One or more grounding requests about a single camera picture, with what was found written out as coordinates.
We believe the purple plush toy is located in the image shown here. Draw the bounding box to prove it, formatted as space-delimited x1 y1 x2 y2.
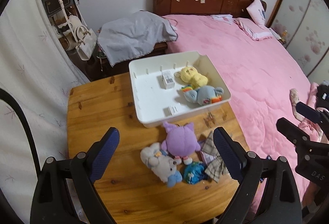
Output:
161 122 201 166

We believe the white curtain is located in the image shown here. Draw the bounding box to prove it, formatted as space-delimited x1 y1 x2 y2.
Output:
0 0 88 223

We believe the yellow plush toy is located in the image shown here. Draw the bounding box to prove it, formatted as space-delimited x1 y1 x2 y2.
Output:
174 66 209 89

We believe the pink clothing pile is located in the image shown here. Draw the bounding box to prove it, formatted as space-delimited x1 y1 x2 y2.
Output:
295 82 328 144

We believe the blue rainbow pony plush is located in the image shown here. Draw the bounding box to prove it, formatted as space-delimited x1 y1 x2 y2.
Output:
181 85 224 106

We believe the white plastic tray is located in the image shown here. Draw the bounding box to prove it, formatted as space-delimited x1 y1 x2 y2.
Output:
129 51 231 128

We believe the white handbag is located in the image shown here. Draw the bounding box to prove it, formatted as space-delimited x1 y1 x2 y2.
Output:
74 25 97 61

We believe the pink bed blanket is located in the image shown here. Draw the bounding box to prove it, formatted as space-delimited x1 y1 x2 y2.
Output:
167 15 322 168

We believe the white pink pillow upright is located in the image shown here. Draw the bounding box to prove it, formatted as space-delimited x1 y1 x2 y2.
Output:
247 0 265 28

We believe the sliding wardrobe door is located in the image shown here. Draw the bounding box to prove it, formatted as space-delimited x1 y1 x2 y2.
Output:
271 0 328 84

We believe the white small box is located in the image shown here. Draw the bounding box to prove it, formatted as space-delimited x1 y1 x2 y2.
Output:
162 71 175 89

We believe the pink flat pillow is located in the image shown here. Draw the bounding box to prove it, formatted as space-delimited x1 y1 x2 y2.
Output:
233 18 273 41

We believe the grey cloth on nightstand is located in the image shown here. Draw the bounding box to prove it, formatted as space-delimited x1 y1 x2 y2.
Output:
98 11 178 66

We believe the plaid fabric bow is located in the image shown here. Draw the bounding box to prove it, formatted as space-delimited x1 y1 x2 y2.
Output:
200 131 228 183

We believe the blue green cloth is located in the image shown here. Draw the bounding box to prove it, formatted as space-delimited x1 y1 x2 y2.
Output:
183 162 209 185

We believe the beige sock on bed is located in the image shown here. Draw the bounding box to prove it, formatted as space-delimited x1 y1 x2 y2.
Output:
289 89 304 122

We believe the black cable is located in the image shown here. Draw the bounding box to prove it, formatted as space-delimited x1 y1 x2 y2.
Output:
0 87 42 171

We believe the small white label card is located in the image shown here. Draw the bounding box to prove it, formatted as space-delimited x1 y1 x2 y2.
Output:
168 106 178 115

